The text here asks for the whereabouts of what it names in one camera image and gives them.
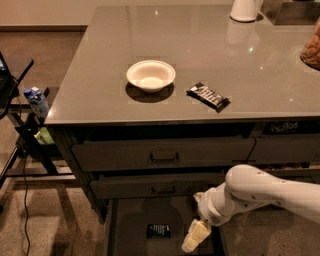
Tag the black cart stand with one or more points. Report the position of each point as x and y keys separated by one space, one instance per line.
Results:
x=27 y=125

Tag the middle left drawer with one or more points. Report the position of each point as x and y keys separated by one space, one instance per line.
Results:
x=160 y=185

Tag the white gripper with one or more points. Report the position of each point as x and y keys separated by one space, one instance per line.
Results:
x=204 y=207

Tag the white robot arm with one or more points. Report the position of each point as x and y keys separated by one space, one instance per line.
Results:
x=248 y=188

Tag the top right drawer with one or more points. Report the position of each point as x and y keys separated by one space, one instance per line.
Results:
x=283 y=149

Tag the middle right drawer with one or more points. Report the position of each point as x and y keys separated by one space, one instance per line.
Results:
x=297 y=174

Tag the white paper bowl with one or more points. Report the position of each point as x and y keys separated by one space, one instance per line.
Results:
x=151 y=75

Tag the open bottom left drawer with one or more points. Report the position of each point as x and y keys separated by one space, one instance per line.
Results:
x=127 y=221

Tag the white jug on counter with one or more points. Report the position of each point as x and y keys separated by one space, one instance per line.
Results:
x=245 y=11

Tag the blue capped plastic bottle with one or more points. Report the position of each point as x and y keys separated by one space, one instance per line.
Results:
x=37 y=101

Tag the top left drawer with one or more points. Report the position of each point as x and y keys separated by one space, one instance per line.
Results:
x=161 y=153

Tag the dark wrapped snack bar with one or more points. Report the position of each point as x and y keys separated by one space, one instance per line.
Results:
x=208 y=96

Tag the green packet on cart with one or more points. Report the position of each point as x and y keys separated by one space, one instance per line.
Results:
x=43 y=137

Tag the blue rxbar blueberry bar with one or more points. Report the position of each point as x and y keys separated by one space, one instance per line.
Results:
x=158 y=231

